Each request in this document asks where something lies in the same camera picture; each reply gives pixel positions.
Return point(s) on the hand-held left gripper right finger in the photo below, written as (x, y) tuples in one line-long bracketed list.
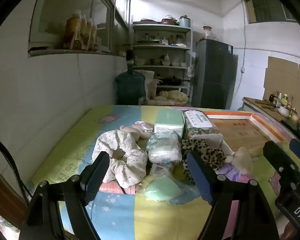
[(200, 177)]

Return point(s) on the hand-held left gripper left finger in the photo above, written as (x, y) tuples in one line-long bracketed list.
[(93, 180)]

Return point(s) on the leopard print scrunchie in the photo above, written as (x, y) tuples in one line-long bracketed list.
[(210, 152)]

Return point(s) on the plush doll purple dress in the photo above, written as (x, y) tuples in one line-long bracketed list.
[(240, 157)]

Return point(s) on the yellow white barcode packet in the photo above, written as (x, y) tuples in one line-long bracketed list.
[(158, 170)]

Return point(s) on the cardboard box orange rim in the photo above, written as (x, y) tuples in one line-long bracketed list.
[(242, 130)]

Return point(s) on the white floral scrunchie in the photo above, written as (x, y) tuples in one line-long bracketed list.
[(130, 152)]

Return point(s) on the small green white tissue pack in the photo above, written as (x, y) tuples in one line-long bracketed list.
[(162, 140)]

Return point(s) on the beige plush doll pink dress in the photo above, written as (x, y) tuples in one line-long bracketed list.
[(135, 131)]

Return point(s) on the white bowl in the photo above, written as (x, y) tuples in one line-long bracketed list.
[(284, 111)]

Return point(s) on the mint green puff in bag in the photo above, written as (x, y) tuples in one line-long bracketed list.
[(160, 188)]

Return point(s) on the large floral tissue pack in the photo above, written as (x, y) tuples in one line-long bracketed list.
[(202, 132)]

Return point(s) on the row of condiment bottles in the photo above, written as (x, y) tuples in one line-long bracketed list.
[(285, 100)]

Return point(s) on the kitchen counter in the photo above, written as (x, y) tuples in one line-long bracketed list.
[(255, 103)]

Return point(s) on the colourful printed play mat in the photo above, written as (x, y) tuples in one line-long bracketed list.
[(152, 217)]

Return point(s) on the mint green carton box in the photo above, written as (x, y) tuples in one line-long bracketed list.
[(168, 120)]

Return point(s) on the cardboard sheet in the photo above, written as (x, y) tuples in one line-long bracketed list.
[(282, 77)]

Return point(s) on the yellow lumpy pile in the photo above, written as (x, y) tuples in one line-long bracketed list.
[(173, 97)]

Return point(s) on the brown wooden board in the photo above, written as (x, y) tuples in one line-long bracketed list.
[(2, 195)]

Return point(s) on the pink plastic jug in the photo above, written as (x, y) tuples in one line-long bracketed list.
[(153, 90)]

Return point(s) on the blue water jug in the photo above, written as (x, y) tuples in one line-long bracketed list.
[(130, 87)]

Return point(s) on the black pan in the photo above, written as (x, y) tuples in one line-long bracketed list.
[(173, 80)]

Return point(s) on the dark refrigerator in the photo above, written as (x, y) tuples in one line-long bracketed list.
[(212, 75)]

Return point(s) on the white sack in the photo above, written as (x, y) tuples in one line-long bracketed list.
[(146, 76)]

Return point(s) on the glass jar with lid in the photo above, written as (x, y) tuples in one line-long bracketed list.
[(207, 33)]

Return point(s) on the small high window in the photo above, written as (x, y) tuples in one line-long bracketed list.
[(267, 2)]

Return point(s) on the white shelf rack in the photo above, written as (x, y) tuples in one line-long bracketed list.
[(160, 27)]

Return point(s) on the teal enamel pot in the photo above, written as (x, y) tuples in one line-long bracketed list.
[(185, 22)]

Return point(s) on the red lidded pot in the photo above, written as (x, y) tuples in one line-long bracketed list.
[(169, 20)]

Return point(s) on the sliding glass window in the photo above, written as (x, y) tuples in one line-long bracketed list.
[(55, 10)]

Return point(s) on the white wall socket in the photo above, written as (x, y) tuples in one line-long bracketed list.
[(243, 70)]

